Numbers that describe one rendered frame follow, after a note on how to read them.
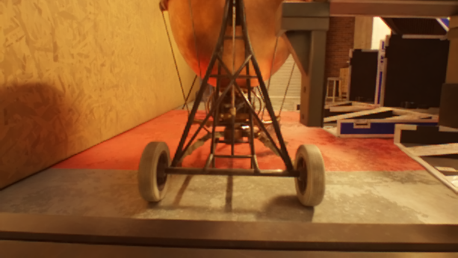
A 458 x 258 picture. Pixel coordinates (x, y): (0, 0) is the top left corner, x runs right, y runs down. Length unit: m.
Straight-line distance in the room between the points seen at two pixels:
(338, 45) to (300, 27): 8.44
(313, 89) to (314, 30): 0.05
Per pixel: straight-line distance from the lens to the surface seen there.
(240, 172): 0.80
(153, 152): 0.77
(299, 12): 0.21
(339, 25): 8.77
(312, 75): 0.21
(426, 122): 2.31
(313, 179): 0.75
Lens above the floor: 0.39
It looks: 7 degrees down
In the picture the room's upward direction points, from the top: 1 degrees clockwise
